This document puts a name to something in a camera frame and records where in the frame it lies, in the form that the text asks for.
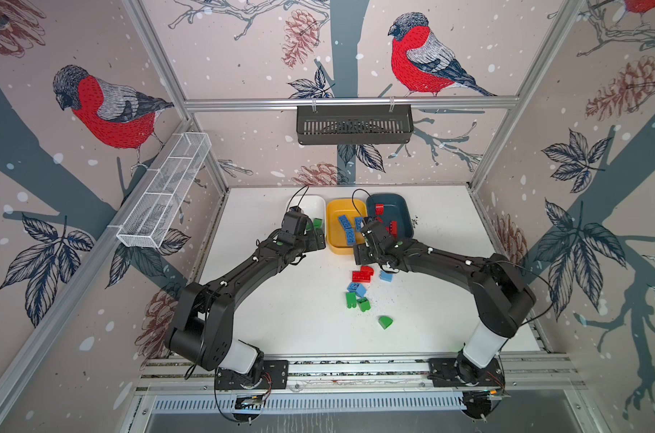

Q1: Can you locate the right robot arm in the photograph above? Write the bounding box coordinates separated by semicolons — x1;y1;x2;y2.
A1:
354;218;536;386

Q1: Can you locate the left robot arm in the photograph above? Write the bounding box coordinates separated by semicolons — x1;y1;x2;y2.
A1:
163;206;326;385

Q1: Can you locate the dark teal plastic bin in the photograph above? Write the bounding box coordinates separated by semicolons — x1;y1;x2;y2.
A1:
366;193;414;238

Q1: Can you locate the aluminium front rail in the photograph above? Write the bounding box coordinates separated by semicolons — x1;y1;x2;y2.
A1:
134;352;587;394

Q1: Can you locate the red lego brick low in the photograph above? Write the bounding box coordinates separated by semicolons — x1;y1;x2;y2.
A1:
352;266;374;283

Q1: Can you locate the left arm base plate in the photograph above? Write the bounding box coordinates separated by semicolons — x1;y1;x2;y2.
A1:
215;360;289;391

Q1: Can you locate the green lego brick front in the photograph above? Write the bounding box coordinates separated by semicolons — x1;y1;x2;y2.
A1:
346;292;359;309

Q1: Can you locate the blue lego brick cluster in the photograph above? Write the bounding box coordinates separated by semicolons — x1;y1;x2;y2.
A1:
347;283;367;298

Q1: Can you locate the light blue small lego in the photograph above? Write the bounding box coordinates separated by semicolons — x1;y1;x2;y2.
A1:
379;271;394;283

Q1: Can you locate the white wire mesh basket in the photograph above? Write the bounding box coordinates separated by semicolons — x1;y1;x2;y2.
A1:
116;132;211;248

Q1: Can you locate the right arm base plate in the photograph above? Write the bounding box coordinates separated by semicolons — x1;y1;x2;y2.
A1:
428;355;506;388

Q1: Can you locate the white plastic bin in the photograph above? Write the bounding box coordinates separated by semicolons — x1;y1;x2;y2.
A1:
288;194;328;236

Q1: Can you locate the yellow plastic bin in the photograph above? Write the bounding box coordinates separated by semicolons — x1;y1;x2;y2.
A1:
326;198;366;255

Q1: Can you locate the black wire shelf basket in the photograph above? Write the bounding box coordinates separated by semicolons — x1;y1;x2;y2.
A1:
296;105;414;145

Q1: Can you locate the red long lego brick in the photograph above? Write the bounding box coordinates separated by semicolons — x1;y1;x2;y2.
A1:
388;221;398;238

